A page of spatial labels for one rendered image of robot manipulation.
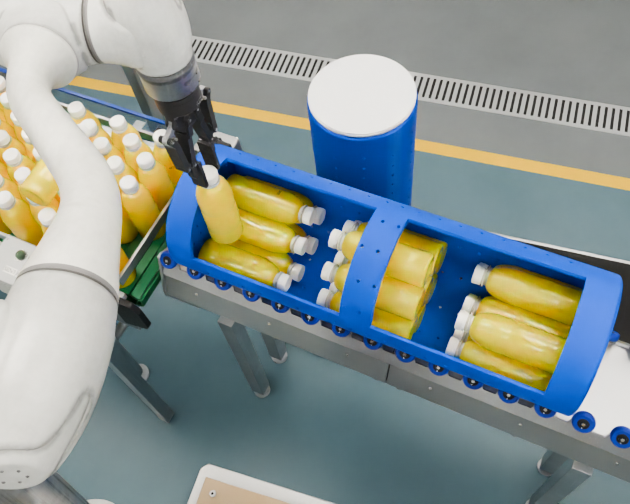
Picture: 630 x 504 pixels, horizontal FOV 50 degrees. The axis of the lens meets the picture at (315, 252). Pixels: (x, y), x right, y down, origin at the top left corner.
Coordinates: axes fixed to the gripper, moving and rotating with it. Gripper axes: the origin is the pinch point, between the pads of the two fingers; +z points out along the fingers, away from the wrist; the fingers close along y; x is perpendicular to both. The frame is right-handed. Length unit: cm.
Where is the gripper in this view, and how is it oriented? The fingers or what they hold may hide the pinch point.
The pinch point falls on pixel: (203, 164)
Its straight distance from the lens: 126.9
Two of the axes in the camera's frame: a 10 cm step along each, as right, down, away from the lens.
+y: 4.2, -8.0, 4.3
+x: -9.0, -3.2, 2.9
